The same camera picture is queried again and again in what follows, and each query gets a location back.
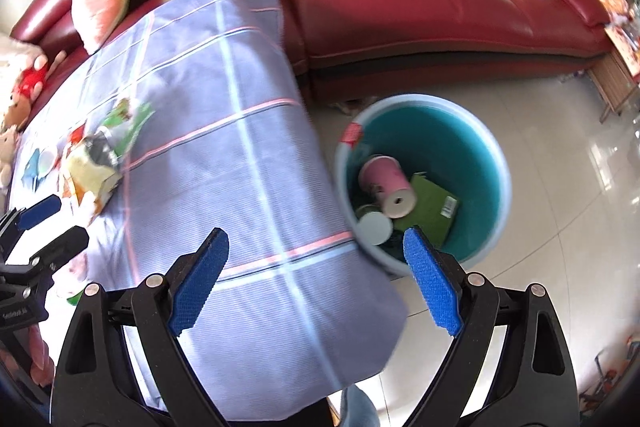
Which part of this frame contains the plaid tablecloth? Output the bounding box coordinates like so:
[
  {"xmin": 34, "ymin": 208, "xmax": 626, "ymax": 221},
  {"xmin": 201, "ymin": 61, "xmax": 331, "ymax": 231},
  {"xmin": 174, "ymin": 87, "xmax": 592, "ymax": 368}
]
[{"xmin": 10, "ymin": 0, "xmax": 408, "ymax": 413}]

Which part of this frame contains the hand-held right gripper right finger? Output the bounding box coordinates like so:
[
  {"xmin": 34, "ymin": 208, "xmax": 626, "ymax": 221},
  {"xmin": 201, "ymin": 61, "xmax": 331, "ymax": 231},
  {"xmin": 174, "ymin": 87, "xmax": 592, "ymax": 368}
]
[{"xmin": 400, "ymin": 227, "xmax": 581, "ymax": 427}]

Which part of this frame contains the white supplement bottle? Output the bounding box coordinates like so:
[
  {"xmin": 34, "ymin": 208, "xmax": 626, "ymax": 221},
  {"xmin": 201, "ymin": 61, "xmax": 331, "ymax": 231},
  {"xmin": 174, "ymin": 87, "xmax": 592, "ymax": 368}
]
[{"xmin": 355, "ymin": 203, "xmax": 394, "ymax": 248}]

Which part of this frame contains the wooden side table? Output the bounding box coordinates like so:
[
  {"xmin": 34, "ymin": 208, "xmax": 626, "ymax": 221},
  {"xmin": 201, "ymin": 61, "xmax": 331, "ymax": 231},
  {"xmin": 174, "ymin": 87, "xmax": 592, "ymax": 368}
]
[{"xmin": 590, "ymin": 52, "xmax": 640, "ymax": 122}]

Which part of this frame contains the pink paper roll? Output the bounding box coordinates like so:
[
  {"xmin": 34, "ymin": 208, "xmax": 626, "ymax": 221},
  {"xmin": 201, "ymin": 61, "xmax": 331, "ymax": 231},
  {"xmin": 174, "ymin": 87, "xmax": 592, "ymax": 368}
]
[{"xmin": 359, "ymin": 155, "xmax": 417, "ymax": 219}]

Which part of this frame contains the pile of colourful papers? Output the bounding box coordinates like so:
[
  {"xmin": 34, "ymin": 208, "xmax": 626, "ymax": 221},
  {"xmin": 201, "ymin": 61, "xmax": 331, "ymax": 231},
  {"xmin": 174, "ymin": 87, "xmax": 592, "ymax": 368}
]
[{"xmin": 605, "ymin": 14, "xmax": 640, "ymax": 80}]

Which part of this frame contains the cream blanket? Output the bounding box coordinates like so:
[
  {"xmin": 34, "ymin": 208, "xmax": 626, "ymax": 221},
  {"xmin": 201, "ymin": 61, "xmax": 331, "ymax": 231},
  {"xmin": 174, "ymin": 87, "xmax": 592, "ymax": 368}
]
[{"xmin": 0, "ymin": 32, "xmax": 43, "ymax": 72}]

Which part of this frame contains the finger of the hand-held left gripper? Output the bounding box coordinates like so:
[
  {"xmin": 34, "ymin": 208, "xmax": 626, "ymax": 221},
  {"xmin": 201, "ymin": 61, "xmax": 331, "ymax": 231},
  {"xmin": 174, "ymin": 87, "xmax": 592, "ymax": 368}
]
[
  {"xmin": 0, "ymin": 195, "xmax": 63, "ymax": 238},
  {"xmin": 30, "ymin": 227, "xmax": 90, "ymax": 278}
]

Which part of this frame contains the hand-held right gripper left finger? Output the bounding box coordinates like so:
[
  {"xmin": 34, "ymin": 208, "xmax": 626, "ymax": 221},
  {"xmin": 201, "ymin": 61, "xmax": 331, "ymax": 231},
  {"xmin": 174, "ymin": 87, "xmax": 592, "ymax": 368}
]
[{"xmin": 50, "ymin": 227, "xmax": 231, "ymax": 427}]

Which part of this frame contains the person's jeans leg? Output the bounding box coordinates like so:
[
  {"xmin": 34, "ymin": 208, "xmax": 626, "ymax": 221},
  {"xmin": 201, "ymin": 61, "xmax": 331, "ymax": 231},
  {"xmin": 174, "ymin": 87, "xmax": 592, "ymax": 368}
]
[{"xmin": 340, "ymin": 384, "xmax": 381, "ymax": 427}]

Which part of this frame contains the teddy bear with red shirt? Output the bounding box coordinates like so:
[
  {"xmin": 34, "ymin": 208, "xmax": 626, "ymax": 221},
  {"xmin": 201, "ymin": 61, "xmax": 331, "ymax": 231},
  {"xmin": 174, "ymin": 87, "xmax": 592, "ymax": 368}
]
[{"xmin": 5, "ymin": 52, "xmax": 68, "ymax": 130}]

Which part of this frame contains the person's left hand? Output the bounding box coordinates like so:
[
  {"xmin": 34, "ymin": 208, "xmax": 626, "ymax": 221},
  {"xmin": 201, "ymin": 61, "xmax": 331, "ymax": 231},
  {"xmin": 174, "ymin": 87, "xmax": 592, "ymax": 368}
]
[{"xmin": 27, "ymin": 324, "xmax": 56, "ymax": 383}]

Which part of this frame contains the teal plastic bucket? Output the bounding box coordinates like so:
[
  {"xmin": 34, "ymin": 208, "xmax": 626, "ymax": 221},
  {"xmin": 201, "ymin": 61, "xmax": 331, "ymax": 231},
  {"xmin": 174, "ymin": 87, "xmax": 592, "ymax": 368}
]
[{"xmin": 334, "ymin": 94, "xmax": 512, "ymax": 279}]

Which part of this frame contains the blue white wrapper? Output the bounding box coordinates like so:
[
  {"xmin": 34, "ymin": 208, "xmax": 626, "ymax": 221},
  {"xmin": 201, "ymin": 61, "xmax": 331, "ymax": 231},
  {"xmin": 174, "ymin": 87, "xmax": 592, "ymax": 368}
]
[{"xmin": 20, "ymin": 147, "xmax": 58, "ymax": 190}]

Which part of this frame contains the beige teddy bear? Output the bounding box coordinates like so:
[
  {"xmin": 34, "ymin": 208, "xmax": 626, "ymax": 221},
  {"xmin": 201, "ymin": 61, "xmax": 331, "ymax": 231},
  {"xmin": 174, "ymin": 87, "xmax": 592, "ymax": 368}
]
[{"xmin": 0, "ymin": 127, "xmax": 23, "ymax": 188}]

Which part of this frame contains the green white snack wrapper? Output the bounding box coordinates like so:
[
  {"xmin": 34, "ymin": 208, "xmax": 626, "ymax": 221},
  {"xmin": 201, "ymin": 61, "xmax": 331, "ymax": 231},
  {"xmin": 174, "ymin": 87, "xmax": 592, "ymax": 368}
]
[{"xmin": 95, "ymin": 99, "xmax": 155, "ymax": 158}]

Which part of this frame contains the yellow snack packet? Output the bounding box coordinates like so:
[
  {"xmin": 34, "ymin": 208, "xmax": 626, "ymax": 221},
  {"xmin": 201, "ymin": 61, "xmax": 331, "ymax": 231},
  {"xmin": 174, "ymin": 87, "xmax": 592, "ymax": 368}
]
[{"xmin": 62, "ymin": 134, "xmax": 125, "ymax": 212}]

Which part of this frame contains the green cardboard box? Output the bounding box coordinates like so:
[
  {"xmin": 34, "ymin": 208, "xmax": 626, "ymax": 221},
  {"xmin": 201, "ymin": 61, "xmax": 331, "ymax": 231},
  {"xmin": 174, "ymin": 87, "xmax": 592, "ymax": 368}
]
[{"xmin": 392, "ymin": 172, "xmax": 461, "ymax": 250}]

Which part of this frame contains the red leather sofa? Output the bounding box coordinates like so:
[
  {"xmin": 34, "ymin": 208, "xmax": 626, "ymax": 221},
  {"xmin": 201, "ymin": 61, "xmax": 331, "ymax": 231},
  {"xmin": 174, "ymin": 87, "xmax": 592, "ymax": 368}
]
[{"xmin": 10, "ymin": 0, "xmax": 613, "ymax": 102}]

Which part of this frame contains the pink printed plastic wrapper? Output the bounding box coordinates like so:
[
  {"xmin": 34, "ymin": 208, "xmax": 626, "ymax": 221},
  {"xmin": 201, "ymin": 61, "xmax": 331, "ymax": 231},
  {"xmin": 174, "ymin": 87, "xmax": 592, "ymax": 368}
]
[{"xmin": 52, "ymin": 252, "xmax": 93, "ymax": 305}]

